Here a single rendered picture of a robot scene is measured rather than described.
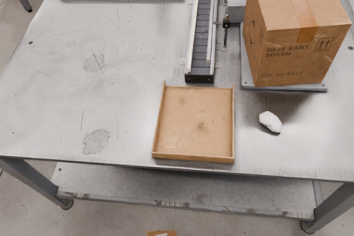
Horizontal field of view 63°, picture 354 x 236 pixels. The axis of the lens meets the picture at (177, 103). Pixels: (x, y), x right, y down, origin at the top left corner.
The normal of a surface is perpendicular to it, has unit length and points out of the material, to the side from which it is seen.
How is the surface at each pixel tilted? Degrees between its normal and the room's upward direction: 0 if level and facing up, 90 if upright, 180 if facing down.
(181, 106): 0
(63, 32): 0
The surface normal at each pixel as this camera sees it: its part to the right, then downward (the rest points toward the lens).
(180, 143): -0.08, -0.57
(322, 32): 0.02, 0.82
